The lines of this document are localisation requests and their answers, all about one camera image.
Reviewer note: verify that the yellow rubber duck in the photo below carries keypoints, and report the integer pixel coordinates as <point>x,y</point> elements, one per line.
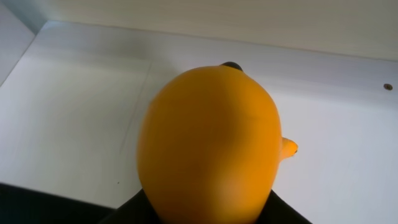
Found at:
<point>211,140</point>

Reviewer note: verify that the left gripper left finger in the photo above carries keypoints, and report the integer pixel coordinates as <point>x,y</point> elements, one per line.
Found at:
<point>136,211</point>

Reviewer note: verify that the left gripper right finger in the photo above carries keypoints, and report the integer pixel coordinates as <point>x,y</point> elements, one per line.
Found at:
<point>278,213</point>

